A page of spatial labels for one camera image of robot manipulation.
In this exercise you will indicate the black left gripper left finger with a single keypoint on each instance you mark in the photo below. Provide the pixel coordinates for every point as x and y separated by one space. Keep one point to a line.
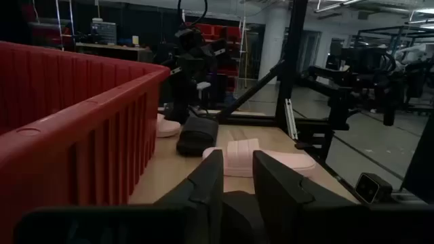
207 189

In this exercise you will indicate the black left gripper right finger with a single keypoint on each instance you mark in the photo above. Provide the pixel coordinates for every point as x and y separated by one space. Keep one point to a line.
278 196

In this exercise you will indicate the pink slide sandal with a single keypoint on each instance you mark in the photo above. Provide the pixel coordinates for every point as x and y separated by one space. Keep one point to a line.
167 127
240 152

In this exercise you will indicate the black slide sandal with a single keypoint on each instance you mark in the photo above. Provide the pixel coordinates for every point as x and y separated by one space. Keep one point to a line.
198 135

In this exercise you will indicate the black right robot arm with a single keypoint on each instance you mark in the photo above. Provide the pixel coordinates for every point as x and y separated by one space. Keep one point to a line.
188 37

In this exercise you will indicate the red ribbed plastic bin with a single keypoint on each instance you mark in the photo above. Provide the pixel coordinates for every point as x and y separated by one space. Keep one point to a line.
68 118

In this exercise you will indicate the shelf rack with red bins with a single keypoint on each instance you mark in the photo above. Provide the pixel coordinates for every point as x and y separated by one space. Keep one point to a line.
217 31

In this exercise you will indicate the white round column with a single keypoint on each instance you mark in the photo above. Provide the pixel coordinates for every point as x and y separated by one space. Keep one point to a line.
273 44

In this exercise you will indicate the wooden workbench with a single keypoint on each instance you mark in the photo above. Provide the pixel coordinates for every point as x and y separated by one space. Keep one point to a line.
112 51

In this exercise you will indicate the grey small-parts drawer cabinet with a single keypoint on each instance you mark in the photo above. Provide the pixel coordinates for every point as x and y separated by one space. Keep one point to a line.
103 32

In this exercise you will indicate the black robot workstation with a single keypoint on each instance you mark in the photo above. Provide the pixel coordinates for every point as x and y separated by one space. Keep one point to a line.
339 101

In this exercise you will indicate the white bracket on frame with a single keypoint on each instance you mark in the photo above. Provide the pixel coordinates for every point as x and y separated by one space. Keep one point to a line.
291 118

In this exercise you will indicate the small black table-level camera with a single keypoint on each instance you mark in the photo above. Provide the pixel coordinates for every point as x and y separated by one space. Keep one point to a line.
371 186

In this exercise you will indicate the black aluminium table frame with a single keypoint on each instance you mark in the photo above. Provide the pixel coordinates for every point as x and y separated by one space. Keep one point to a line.
291 67

